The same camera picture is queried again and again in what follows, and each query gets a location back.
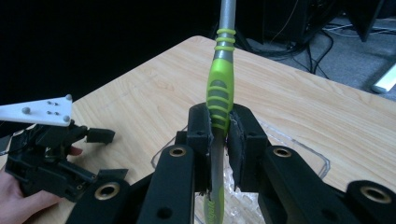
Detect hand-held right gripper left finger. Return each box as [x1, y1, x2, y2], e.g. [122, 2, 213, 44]
[176, 102, 216, 193]

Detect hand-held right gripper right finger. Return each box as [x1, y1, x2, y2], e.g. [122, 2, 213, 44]
[225, 104, 272, 192]

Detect green-handled knife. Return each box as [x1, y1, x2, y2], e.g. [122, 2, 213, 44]
[203, 0, 237, 224]

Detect clear plastic tray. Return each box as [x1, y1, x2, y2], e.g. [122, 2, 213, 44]
[150, 120, 331, 224]

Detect white bar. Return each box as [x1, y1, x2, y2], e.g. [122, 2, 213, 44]
[371, 63, 396, 94]

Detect dark stand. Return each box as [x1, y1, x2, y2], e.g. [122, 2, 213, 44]
[345, 0, 387, 43]

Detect black cables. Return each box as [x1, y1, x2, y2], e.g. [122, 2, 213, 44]
[248, 18, 335, 80]

